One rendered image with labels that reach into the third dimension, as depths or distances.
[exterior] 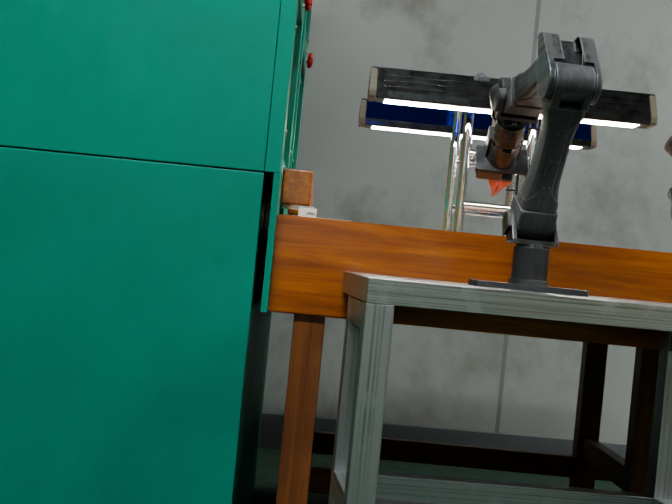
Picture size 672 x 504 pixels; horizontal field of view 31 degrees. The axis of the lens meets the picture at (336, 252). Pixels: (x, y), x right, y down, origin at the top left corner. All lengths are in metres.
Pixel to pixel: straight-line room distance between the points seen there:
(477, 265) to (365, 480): 0.58
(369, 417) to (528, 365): 2.56
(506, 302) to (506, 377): 2.50
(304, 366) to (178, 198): 0.40
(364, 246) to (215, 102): 0.39
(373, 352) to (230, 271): 0.47
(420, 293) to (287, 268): 0.47
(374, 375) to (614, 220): 2.68
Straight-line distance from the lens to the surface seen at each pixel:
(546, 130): 2.07
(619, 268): 2.38
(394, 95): 2.63
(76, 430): 2.34
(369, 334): 1.90
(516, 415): 4.45
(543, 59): 2.06
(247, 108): 2.29
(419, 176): 4.35
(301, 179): 2.44
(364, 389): 1.91
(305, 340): 2.33
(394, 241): 2.32
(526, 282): 2.11
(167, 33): 2.33
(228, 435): 2.31
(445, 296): 1.91
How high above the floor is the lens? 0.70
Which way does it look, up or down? level
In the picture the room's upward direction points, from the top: 6 degrees clockwise
